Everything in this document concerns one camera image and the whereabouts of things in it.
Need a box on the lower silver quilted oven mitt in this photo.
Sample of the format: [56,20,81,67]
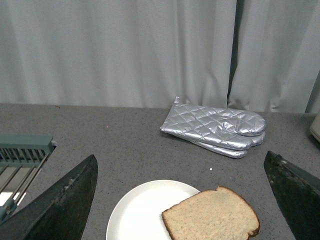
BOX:
[179,132,266,159]

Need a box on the silver quilted oven mitt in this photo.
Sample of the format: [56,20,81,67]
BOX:
[179,132,266,159]
[160,96,266,151]

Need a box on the cream and chrome toaster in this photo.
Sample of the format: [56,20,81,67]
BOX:
[310,115,320,142]

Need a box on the left grey curtain panel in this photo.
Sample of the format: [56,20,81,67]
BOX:
[0,0,237,108]

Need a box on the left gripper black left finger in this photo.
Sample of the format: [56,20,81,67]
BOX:
[0,154,98,240]

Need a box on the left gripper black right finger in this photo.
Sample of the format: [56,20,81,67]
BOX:
[263,151,320,240]

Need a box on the upper silver quilted oven mitt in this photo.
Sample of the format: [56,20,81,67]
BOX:
[160,96,266,151]

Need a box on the slice of brown-crust bread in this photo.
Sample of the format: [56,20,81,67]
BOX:
[161,186,260,240]

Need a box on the grey curtain panel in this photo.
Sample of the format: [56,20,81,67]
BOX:
[228,0,320,113]
[0,0,237,108]

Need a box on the right grey curtain panel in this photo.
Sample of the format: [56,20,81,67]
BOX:
[228,0,320,113]

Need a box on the white round plate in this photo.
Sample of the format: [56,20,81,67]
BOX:
[106,179,199,240]

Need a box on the teal dish drying rack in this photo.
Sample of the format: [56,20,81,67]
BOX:
[0,133,57,223]

